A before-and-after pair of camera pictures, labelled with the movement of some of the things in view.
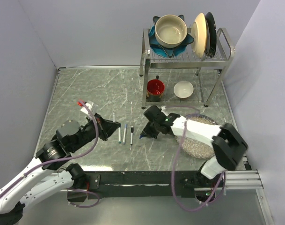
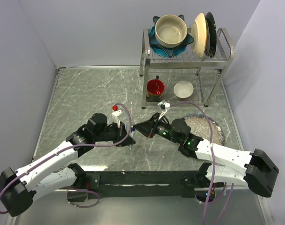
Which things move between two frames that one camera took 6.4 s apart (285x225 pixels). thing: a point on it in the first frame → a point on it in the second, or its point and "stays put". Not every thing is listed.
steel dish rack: [184, 78] stays put
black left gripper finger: [105, 133] → [128, 141]
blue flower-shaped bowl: [157, 48] stays put
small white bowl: [183, 89] stays put
